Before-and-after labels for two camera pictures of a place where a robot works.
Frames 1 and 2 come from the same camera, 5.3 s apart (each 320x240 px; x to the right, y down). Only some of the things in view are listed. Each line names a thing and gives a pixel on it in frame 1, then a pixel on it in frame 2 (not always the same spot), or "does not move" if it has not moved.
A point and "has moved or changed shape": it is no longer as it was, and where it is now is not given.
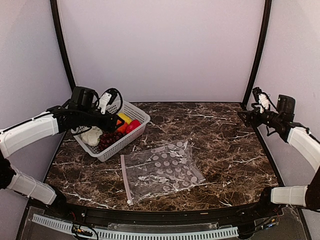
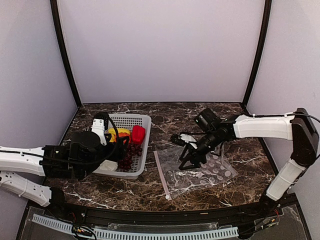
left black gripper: (112, 127) -> (118, 150)
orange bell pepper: (123, 128) -> (122, 134)
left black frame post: (54, 11) does not move
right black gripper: (255, 113) -> (197, 163)
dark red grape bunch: (107, 138) has moved or changed shape
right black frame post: (268, 4) does not move
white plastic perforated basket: (111, 149) has moved or changed shape
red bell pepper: (133, 125) -> (138, 134)
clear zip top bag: (162, 169) -> (175, 181)
